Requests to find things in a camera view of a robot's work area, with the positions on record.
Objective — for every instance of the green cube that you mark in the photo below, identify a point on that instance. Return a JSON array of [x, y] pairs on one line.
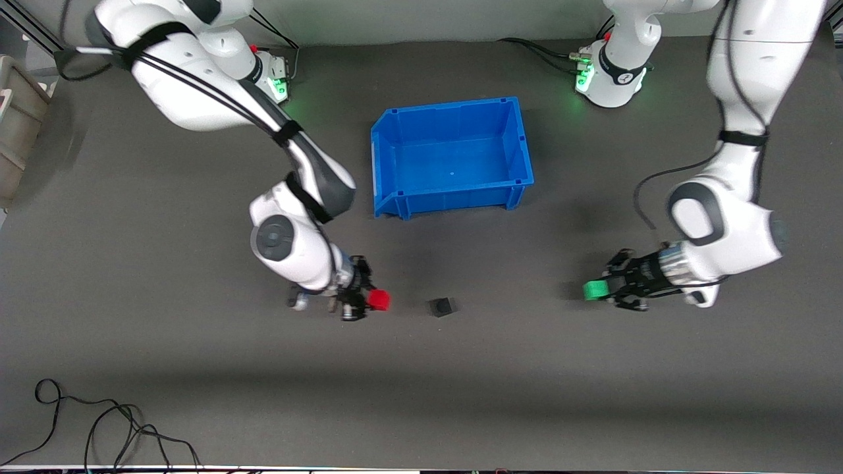
[[596, 290]]

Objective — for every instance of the red cube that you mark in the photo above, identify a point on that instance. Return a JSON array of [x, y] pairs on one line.
[[379, 299]]

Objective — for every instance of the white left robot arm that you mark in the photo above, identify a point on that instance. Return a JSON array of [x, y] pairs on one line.
[[737, 217]]

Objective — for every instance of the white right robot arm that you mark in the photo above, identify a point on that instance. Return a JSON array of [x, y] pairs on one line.
[[197, 92]]

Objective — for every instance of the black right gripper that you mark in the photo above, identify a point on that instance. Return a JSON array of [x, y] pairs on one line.
[[356, 283]]

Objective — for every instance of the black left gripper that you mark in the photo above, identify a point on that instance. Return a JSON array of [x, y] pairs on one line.
[[637, 274]]

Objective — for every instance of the black cube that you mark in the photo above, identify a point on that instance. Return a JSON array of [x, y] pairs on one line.
[[442, 307]]

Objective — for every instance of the blue plastic storage bin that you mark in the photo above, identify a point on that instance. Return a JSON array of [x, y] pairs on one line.
[[453, 158]]

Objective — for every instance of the beige plastic crate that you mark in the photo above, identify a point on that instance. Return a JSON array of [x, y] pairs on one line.
[[20, 131]]

